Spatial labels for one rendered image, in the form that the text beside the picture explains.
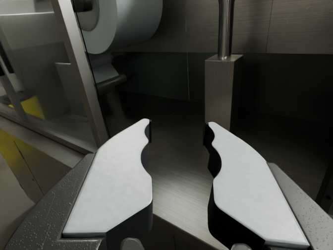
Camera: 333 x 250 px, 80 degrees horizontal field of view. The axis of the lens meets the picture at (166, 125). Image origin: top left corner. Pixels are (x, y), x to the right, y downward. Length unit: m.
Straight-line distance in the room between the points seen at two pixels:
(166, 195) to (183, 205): 0.05
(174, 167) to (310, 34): 0.61
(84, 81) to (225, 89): 0.40
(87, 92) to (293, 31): 0.68
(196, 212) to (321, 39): 0.65
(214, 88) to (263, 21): 0.32
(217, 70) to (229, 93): 0.08
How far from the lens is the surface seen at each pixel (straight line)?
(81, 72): 0.55
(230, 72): 0.62
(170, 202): 0.52
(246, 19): 0.87
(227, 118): 0.67
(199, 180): 0.57
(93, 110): 0.58
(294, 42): 0.85
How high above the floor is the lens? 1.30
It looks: 29 degrees down
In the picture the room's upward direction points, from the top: 6 degrees counter-clockwise
